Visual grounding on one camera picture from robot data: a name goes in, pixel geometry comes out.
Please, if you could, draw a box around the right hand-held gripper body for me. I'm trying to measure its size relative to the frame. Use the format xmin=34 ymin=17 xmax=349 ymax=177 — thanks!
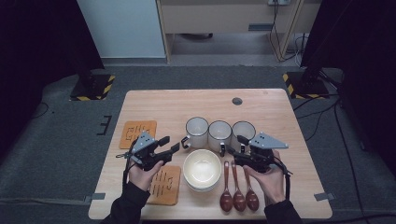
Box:
xmin=233 ymin=132 xmax=290 ymax=174

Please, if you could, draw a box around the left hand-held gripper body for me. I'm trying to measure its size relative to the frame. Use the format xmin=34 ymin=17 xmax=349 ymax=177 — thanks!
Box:
xmin=124 ymin=131 xmax=174 ymax=172

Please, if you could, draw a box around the square wooden coaster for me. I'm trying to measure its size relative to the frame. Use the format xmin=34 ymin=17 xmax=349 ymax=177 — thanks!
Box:
xmin=146 ymin=164 xmax=182 ymax=206
xmin=119 ymin=120 xmax=158 ymax=150

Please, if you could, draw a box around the red-brown wooden spoon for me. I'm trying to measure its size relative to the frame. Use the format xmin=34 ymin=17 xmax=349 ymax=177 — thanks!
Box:
xmin=242 ymin=167 xmax=260 ymax=212
xmin=231 ymin=161 xmax=247 ymax=213
xmin=219 ymin=161 xmax=233 ymax=213

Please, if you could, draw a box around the person's left hand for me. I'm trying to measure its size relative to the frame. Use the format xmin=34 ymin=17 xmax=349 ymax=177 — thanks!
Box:
xmin=128 ymin=161 xmax=164 ymax=191

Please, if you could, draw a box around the person's right hand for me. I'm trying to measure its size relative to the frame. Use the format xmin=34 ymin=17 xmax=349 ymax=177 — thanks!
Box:
xmin=242 ymin=150 xmax=289 ymax=205

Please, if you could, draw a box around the grey tape piece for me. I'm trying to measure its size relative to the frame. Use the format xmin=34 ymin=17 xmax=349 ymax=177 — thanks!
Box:
xmin=313 ymin=191 xmax=336 ymax=202
xmin=83 ymin=192 xmax=106 ymax=203

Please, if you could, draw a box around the black stand with striped base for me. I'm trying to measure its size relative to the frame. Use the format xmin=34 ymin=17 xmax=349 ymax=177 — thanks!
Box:
xmin=282 ymin=55 xmax=331 ymax=100
xmin=69 ymin=62 xmax=116 ymax=102

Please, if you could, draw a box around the white panel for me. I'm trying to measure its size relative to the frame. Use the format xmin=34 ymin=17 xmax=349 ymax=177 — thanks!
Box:
xmin=76 ymin=0 xmax=166 ymax=59

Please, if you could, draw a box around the light wooden desk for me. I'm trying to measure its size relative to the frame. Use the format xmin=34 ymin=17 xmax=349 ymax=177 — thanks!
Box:
xmin=155 ymin=0 xmax=323 ymax=64

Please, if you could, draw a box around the dark curtain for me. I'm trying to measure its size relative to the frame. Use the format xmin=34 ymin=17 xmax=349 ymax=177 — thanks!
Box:
xmin=300 ymin=0 xmax=396 ymax=178
xmin=0 ymin=0 xmax=106 ymax=157

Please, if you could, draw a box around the white mug with black handle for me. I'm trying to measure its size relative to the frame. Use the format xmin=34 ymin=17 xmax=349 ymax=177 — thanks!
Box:
xmin=231 ymin=120 xmax=257 ymax=154
xmin=207 ymin=120 xmax=233 ymax=158
xmin=181 ymin=117 xmax=209 ymax=149

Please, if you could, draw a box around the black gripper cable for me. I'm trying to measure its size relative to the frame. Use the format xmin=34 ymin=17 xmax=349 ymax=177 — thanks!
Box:
xmin=116 ymin=151 xmax=133 ymax=189
xmin=274 ymin=158 xmax=294 ymax=202

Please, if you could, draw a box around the long black floor cable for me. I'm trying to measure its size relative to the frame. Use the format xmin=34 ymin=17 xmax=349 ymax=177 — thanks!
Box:
xmin=330 ymin=99 xmax=396 ymax=224

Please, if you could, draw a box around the thin black floor cable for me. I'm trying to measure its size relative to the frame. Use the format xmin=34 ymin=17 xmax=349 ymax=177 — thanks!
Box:
xmin=31 ymin=102 xmax=50 ymax=119

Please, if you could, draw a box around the grey desk handle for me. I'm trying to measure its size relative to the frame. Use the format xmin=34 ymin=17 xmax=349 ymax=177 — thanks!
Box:
xmin=247 ymin=23 xmax=275 ymax=32

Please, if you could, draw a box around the black power cable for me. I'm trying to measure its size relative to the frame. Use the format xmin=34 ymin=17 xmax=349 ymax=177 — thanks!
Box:
xmin=270 ymin=3 xmax=300 ymax=63

